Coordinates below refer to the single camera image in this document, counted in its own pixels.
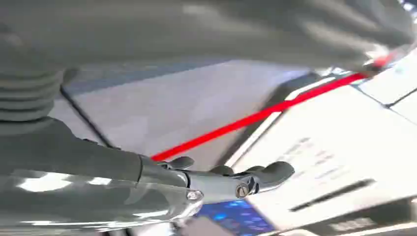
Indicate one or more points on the small white parcel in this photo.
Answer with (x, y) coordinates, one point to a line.
(391, 81)
(407, 109)

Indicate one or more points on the large white parcel with print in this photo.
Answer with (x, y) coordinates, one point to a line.
(351, 136)

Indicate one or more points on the red tape strip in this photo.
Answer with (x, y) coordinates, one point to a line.
(247, 121)

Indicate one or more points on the blue printed package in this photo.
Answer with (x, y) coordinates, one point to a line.
(238, 216)

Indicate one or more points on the ribbed grey right arm sleeve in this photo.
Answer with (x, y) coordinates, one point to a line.
(26, 94)

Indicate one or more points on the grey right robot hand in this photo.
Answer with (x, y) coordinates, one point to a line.
(81, 182)

